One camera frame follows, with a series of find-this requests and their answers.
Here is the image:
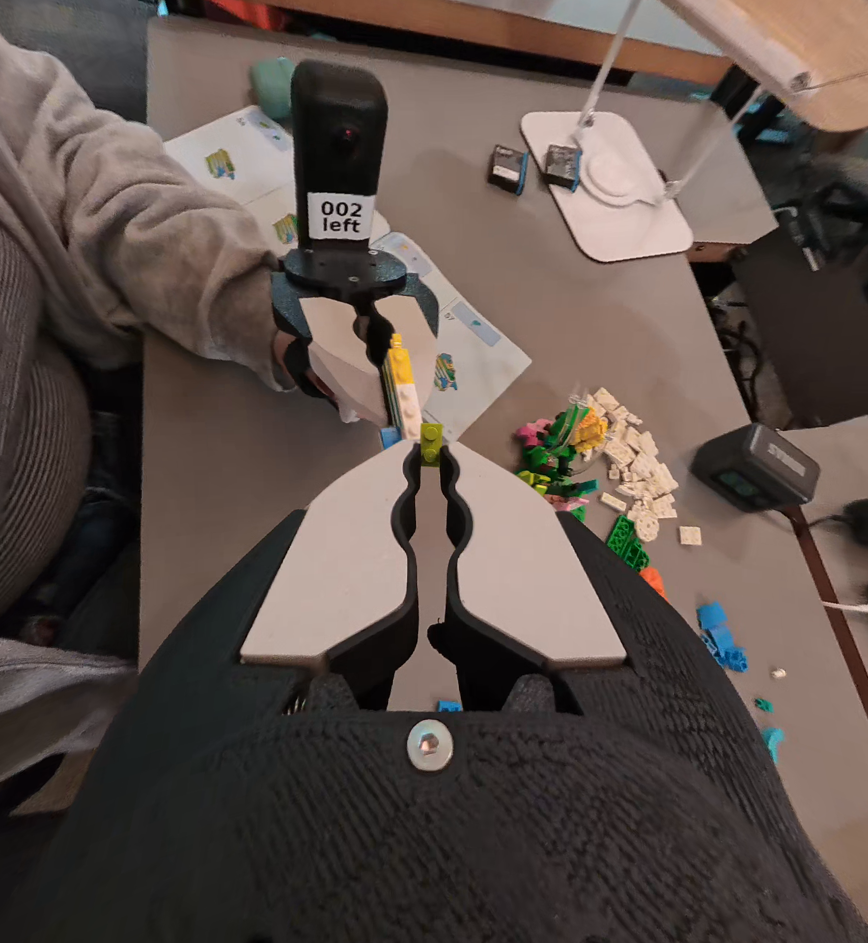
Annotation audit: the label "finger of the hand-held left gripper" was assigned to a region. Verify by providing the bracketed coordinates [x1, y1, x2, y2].
[303, 295, 398, 428]
[378, 295, 442, 427]

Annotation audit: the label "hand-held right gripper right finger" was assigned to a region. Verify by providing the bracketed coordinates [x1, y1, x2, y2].
[440, 441, 630, 711]

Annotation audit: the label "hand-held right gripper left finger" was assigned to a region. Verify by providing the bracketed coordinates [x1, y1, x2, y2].
[239, 441, 421, 711]

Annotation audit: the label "striped brick assembly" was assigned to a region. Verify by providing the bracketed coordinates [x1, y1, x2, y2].
[380, 333, 424, 451]

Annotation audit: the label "person's left forearm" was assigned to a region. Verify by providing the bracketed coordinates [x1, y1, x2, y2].
[0, 0, 296, 391]

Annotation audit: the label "grey desk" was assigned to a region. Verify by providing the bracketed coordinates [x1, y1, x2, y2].
[138, 16, 868, 929]

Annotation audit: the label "person's left hand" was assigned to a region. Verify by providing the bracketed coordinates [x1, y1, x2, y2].
[272, 328, 348, 418]

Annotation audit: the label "brick instruction booklet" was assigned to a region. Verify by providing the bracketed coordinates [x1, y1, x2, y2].
[163, 105, 533, 443]

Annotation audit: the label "mint green soft object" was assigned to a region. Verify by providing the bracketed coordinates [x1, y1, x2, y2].
[250, 57, 299, 123]

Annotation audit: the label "pile of green bricks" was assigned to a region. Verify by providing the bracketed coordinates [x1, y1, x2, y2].
[605, 514, 653, 573]

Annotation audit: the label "green plant brick model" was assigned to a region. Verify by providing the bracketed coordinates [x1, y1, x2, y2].
[516, 401, 613, 521]

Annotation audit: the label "pile of white bricks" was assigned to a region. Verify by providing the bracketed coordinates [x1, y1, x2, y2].
[588, 387, 680, 543]

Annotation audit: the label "wooden edged table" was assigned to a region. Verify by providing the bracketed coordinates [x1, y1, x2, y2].
[264, 0, 734, 86]

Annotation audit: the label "scattered small coloured bricks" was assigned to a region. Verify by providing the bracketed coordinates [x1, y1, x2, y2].
[437, 600, 787, 764]

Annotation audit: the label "person's blue jeans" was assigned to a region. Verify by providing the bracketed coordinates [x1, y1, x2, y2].
[28, 413, 144, 649]

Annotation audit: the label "white lamp base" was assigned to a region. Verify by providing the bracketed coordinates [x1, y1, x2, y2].
[520, 0, 868, 264]

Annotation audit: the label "black charger box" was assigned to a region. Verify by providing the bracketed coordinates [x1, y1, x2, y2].
[690, 422, 822, 515]

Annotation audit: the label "person's grey cardigan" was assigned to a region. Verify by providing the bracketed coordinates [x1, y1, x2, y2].
[0, 632, 139, 805]

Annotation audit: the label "person's striped grey top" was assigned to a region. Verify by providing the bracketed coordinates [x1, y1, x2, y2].
[0, 199, 94, 635]

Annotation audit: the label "black office chair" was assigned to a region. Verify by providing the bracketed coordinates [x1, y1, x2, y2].
[732, 243, 868, 430]

